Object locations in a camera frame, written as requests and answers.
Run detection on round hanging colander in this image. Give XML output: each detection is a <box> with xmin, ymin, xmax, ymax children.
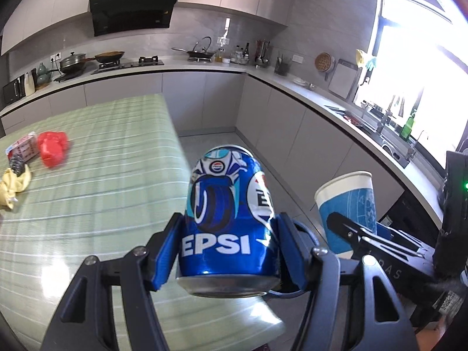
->
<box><xmin>315</xmin><ymin>52</ymin><xmax>335</xmax><ymax>81</ymax></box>

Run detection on blue soda can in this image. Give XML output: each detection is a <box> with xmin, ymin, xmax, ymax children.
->
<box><xmin>175</xmin><ymin>144</ymin><xmax>282</xmax><ymax>299</ymax></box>

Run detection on wok on right burner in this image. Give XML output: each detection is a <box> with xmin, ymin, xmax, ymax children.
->
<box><xmin>172</xmin><ymin>47</ymin><xmax>216</xmax><ymax>63</ymax></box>

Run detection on black gas hob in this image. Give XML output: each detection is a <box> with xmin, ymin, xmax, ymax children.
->
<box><xmin>91</xmin><ymin>56</ymin><xmax>165</xmax><ymax>76</ymax></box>

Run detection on steel scourer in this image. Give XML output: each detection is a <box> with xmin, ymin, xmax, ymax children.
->
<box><xmin>8</xmin><ymin>154</ymin><xmax>27</xmax><ymax>176</ymax></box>

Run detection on black range hood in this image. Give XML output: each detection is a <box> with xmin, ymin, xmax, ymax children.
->
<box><xmin>90</xmin><ymin>0</ymin><xmax>180</xmax><ymax>37</ymax></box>

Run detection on black dishwasher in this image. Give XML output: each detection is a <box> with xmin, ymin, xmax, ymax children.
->
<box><xmin>376</xmin><ymin>186</ymin><xmax>445</xmax><ymax>239</ymax></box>

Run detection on red white carton box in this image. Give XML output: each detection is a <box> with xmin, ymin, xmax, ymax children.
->
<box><xmin>5</xmin><ymin>132</ymin><xmax>39</xmax><ymax>162</ymax></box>

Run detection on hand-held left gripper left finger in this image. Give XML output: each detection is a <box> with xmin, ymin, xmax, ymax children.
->
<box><xmin>47</xmin><ymin>211</ymin><xmax>184</xmax><ymax>351</ymax></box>

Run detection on green checkered table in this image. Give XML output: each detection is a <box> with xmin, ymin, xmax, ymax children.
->
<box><xmin>0</xmin><ymin>93</ymin><xmax>286</xmax><ymax>351</ymax></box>

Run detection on steel utensil holder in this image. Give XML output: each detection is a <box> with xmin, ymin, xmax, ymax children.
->
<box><xmin>254</xmin><ymin>39</ymin><xmax>271</xmax><ymax>68</ymax></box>

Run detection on white cutting board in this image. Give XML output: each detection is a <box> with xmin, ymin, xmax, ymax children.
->
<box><xmin>328</xmin><ymin>59</ymin><xmax>357</xmax><ymax>99</ymax></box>

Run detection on kitchen counter cabinets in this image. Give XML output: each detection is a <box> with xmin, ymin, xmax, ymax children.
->
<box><xmin>0</xmin><ymin>55</ymin><xmax>445</xmax><ymax>228</ymax></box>

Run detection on tall chrome faucet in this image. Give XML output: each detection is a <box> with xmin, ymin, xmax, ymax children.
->
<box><xmin>376</xmin><ymin>97</ymin><xmax>394</xmax><ymax>136</ymax></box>

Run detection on lidded cooking pot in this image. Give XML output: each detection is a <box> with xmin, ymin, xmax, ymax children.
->
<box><xmin>58</xmin><ymin>52</ymin><xmax>89</xmax><ymax>74</ymax></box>

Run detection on red plastic bag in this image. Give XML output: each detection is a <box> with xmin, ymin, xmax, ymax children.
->
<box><xmin>38</xmin><ymin>131</ymin><xmax>70</xmax><ymax>169</ymax></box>

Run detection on blue paper cup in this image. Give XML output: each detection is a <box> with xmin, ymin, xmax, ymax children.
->
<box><xmin>314</xmin><ymin>171</ymin><xmax>379</xmax><ymax>259</ymax></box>

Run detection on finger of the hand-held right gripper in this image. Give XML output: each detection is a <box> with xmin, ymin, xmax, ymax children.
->
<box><xmin>326</xmin><ymin>211</ymin><xmax>436</xmax><ymax>268</ymax></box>
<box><xmin>378</xmin><ymin>223</ymin><xmax>429</xmax><ymax>251</ymax></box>

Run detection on black chopstick holder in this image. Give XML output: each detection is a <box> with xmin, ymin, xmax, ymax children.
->
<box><xmin>274</xmin><ymin>54</ymin><xmax>290</xmax><ymax>77</ymax></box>

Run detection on black microwave oven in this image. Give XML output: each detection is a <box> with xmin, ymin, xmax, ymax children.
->
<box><xmin>3</xmin><ymin>75</ymin><xmax>26</xmax><ymax>105</ymax></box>

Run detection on black frying pan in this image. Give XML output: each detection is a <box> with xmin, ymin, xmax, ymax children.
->
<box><xmin>86</xmin><ymin>51</ymin><xmax>125</xmax><ymax>64</ymax></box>

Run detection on black induction cooker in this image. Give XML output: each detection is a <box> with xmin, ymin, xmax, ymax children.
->
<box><xmin>54</xmin><ymin>71</ymin><xmax>87</xmax><ymax>81</ymax></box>

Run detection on small chrome faucet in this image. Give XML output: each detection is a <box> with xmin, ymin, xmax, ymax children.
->
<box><xmin>406</xmin><ymin>131</ymin><xmax>429</xmax><ymax>162</ymax></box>

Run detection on green dish soap bottle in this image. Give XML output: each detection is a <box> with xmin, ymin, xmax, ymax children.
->
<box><xmin>400</xmin><ymin>110</ymin><xmax>418</xmax><ymax>142</ymax></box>

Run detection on bright kitchen window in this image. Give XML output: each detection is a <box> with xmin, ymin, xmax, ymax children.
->
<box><xmin>353</xmin><ymin>0</ymin><xmax>468</xmax><ymax>161</ymax></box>

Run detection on steel kitchen sink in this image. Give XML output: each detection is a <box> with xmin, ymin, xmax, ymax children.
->
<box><xmin>325</xmin><ymin>104</ymin><xmax>410</xmax><ymax>169</ymax></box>

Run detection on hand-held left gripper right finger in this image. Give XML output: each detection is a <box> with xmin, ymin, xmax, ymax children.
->
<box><xmin>273</xmin><ymin>212</ymin><xmax>417</xmax><ymax>351</ymax></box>

